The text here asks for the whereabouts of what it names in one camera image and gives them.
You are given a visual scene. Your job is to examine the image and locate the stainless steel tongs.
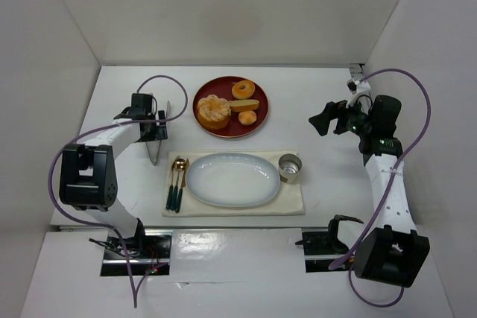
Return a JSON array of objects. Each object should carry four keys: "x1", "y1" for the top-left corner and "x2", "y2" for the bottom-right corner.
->
[{"x1": 145, "y1": 101, "x2": 171, "y2": 166}]

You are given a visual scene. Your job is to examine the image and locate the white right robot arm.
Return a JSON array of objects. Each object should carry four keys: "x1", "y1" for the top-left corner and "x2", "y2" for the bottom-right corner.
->
[{"x1": 309, "y1": 95, "x2": 430, "y2": 288}]

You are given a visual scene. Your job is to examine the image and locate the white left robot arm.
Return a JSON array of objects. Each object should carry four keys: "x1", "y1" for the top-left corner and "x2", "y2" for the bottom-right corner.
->
[{"x1": 59, "y1": 93, "x2": 171, "y2": 257}]

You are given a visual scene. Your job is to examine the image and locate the sliced bread loaf piece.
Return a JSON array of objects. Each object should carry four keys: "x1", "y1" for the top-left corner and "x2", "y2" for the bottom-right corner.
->
[{"x1": 229, "y1": 99, "x2": 260, "y2": 112}]

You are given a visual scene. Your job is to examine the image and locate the steel cup with cork base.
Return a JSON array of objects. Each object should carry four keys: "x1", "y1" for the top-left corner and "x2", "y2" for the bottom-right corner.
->
[{"x1": 278, "y1": 153, "x2": 303, "y2": 184}]

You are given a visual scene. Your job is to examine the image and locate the orange round cake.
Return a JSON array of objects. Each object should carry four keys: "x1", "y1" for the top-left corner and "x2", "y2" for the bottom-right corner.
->
[{"x1": 197, "y1": 110, "x2": 230, "y2": 131}]

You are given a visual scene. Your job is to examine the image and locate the sugared twisted donut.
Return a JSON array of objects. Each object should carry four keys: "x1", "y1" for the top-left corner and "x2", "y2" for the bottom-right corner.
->
[{"x1": 198, "y1": 95, "x2": 231, "y2": 121}]

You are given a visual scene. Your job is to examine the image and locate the small round bun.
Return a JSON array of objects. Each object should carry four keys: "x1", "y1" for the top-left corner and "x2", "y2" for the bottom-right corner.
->
[{"x1": 238, "y1": 110, "x2": 257, "y2": 126}]

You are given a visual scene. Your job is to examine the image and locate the dark red round tray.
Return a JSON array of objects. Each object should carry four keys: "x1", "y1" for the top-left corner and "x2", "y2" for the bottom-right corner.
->
[{"x1": 192, "y1": 76, "x2": 269, "y2": 139}]

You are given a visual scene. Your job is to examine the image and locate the cream cloth placemat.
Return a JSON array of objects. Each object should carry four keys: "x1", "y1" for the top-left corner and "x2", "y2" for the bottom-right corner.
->
[{"x1": 162, "y1": 150, "x2": 305, "y2": 217}]

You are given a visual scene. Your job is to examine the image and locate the pale blue oval plate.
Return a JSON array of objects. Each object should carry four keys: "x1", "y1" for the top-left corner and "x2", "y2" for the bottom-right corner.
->
[{"x1": 186, "y1": 153, "x2": 281, "y2": 209}]

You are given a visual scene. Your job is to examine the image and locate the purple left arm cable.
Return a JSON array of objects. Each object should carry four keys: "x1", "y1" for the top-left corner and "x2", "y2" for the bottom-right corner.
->
[{"x1": 48, "y1": 74, "x2": 189, "y2": 308}]

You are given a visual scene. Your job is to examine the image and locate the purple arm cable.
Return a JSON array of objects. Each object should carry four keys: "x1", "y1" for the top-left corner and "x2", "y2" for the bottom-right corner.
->
[
  {"x1": 48, "y1": 74, "x2": 189, "y2": 308},
  {"x1": 327, "y1": 68, "x2": 432, "y2": 308}
]

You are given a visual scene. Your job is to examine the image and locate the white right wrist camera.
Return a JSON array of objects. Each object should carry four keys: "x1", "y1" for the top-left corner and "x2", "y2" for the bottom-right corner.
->
[{"x1": 347, "y1": 79, "x2": 370, "y2": 95}]

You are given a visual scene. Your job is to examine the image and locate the gold spoon green handle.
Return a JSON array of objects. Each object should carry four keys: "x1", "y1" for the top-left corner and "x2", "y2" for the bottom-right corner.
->
[{"x1": 171, "y1": 159, "x2": 187, "y2": 212}]

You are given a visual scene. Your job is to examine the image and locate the plain ring donut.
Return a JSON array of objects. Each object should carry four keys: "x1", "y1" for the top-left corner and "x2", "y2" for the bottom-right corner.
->
[{"x1": 232, "y1": 80, "x2": 256, "y2": 100}]

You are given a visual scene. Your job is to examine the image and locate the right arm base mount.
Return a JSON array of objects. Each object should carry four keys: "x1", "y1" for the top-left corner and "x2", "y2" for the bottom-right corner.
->
[{"x1": 295, "y1": 231, "x2": 349, "y2": 273}]

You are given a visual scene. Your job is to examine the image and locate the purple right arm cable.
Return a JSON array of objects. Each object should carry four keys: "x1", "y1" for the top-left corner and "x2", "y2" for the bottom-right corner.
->
[{"x1": 327, "y1": 68, "x2": 432, "y2": 308}]

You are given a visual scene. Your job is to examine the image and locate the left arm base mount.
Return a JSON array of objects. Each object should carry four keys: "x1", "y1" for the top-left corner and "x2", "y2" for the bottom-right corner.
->
[{"x1": 89, "y1": 232, "x2": 172, "y2": 277}]

